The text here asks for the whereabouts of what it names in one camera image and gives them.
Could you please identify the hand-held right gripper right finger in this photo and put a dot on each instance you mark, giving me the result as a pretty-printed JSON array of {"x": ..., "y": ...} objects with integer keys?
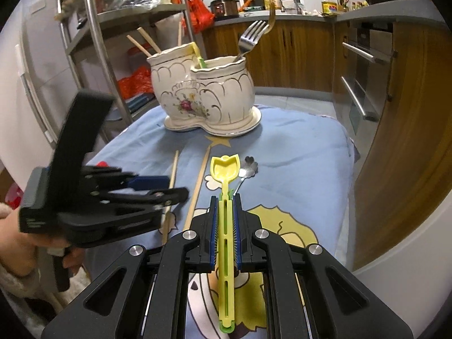
[{"x": 238, "y": 233}]

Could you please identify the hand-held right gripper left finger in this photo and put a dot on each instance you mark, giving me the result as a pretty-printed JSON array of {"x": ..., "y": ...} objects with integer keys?
[{"x": 213, "y": 233}]

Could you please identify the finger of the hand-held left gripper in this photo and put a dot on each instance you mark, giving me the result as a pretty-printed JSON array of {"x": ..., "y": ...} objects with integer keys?
[
  {"x": 166, "y": 197},
  {"x": 148, "y": 182}
]

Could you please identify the wooden chopstick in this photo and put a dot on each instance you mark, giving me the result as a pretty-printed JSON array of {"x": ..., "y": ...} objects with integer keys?
[
  {"x": 199, "y": 183},
  {"x": 148, "y": 40},
  {"x": 180, "y": 33},
  {"x": 173, "y": 169},
  {"x": 139, "y": 46}
]

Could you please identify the yellow plastic spoon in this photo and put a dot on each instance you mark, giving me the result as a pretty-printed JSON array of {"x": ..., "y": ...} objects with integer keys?
[
  {"x": 197, "y": 51},
  {"x": 225, "y": 173}
]

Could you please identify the metal clover-shaped spoon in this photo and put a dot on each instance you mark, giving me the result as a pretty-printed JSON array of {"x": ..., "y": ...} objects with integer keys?
[{"x": 250, "y": 169}]

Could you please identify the cream floral ceramic utensil holder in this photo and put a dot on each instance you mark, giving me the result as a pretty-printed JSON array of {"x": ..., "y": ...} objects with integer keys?
[{"x": 212, "y": 95}]

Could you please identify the metal fork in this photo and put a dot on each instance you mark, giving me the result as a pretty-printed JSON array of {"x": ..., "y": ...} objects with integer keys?
[{"x": 251, "y": 39}]

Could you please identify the person's left forearm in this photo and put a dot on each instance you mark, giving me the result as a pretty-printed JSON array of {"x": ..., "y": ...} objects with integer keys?
[{"x": 21, "y": 293}]

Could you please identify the person's left hand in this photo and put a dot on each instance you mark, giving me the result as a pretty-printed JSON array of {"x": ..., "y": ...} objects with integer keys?
[{"x": 21, "y": 250}]

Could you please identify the red round object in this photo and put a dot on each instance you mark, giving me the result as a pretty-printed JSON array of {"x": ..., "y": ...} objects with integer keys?
[{"x": 102, "y": 164}]

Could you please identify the blue plastic container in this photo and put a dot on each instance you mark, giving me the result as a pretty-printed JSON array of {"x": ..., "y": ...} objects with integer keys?
[{"x": 139, "y": 100}]

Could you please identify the red plastic bag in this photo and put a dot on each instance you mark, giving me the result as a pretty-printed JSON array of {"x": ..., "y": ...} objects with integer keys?
[
  {"x": 196, "y": 7},
  {"x": 136, "y": 81}
]

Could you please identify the blue cartoon printed cloth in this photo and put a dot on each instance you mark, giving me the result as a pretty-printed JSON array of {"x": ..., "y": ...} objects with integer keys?
[{"x": 282, "y": 155}]

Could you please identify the stainless steel shelf rack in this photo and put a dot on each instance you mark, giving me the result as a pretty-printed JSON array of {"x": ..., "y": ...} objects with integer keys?
[{"x": 102, "y": 42}]

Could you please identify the wooden base cabinet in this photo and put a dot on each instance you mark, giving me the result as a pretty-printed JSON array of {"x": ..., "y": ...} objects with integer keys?
[{"x": 303, "y": 56}]

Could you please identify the dark red rice cooker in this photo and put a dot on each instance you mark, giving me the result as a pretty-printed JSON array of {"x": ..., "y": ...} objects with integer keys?
[{"x": 224, "y": 7}]

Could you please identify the built-in steel oven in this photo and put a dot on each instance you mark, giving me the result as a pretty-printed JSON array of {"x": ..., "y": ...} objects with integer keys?
[{"x": 367, "y": 67}]

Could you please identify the amber oil bottle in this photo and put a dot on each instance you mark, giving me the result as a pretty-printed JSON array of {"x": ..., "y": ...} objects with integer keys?
[
  {"x": 267, "y": 0},
  {"x": 274, "y": 0}
]

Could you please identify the kitchen faucet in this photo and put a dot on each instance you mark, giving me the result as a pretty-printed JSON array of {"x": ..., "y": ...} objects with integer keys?
[{"x": 287, "y": 0}]

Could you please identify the yellow oil jug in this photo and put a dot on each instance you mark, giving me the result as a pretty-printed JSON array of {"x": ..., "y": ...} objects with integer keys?
[{"x": 328, "y": 7}]

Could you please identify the grey kitchen countertop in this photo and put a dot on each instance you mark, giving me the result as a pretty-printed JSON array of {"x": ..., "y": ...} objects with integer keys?
[{"x": 370, "y": 13}]

